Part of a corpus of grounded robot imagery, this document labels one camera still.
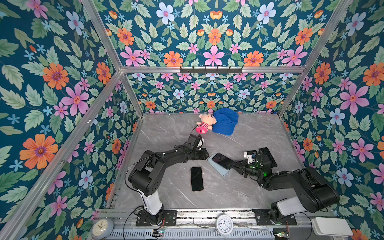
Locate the blue baseball cap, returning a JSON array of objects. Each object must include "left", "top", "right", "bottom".
[{"left": 213, "top": 108, "right": 239, "bottom": 136}]

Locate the black phone case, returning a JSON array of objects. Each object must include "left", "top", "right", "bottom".
[{"left": 259, "top": 147, "right": 278, "bottom": 169}]

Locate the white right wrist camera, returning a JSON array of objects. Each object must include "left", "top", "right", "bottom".
[{"left": 244, "top": 151, "right": 257, "bottom": 164}]

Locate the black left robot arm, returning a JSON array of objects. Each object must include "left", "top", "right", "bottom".
[{"left": 127, "top": 134, "right": 209, "bottom": 226}]

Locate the light blue phone case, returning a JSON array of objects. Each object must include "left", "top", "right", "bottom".
[{"left": 207, "top": 154, "right": 230, "bottom": 176}]

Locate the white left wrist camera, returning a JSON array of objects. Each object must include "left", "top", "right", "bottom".
[{"left": 197, "top": 138, "right": 204, "bottom": 148}]

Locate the black hook rail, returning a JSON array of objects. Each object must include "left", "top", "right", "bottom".
[{"left": 179, "top": 66, "right": 243, "bottom": 75}]

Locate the blue-edged smartphone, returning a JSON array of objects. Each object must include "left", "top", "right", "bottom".
[{"left": 212, "top": 153, "right": 234, "bottom": 170}]

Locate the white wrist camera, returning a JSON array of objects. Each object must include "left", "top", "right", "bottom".
[
  {"left": 244, "top": 151, "right": 257, "bottom": 164},
  {"left": 197, "top": 138, "right": 204, "bottom": 148}
]

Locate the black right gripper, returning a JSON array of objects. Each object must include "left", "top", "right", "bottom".
[{"left": 230, "top": 159, "right": 263, "bottom": 180}]

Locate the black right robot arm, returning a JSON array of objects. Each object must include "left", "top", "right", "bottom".
[{"left": 231, "top": 152, "right": 340, "bottom": 225}]

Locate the white box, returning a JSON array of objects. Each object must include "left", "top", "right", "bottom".
[{"left": 311, "top": 217, "right": 353, "bottom": 237}]

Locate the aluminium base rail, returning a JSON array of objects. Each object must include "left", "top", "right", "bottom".
[{"left": 98, "top": 208, "right": 337, "bottom": 229}]

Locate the purple-edged smartphone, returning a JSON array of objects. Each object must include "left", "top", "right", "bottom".
[{"left": 190, "top": 167, "right": 204, "bottom": 192}]

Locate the beige round clock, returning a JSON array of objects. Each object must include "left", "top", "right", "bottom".
[{"left": 91, "top": 218, "right": 114, "bottom": 240}]

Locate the pink plush pig toy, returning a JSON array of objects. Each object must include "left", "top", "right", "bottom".
[{"left": 196, "top": 113, "right": 217, "bottom": 135}]

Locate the white round clock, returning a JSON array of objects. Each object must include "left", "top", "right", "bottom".
[{"left": 216, "top": 214, "right": 234, "bottom": 236}]

